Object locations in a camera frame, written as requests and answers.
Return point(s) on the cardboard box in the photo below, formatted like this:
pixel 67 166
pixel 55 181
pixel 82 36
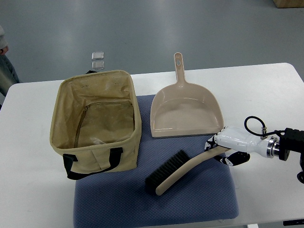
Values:
pixel 283 4

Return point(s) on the person in grey sweater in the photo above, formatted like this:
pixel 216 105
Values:
pixel 8 74

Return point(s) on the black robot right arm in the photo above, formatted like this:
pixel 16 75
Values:
pixel 292 140

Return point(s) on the beige hand broom black bristles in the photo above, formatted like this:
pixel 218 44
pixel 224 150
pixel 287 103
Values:
pixel 175 168

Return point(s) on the yellow fabric bag black handles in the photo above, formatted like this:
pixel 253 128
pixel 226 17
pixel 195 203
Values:
pixel 96 124

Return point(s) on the upper clear floor plate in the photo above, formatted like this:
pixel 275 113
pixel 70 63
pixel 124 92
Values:
pixel 99 55

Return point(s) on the beige plastic dustpan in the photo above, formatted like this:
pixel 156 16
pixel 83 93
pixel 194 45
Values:
pixel 184 109

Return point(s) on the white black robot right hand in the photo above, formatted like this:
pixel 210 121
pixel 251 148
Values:
pixel 243 143

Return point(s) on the blue quilted mat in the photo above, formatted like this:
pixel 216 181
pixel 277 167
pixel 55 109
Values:
pixel 120 199

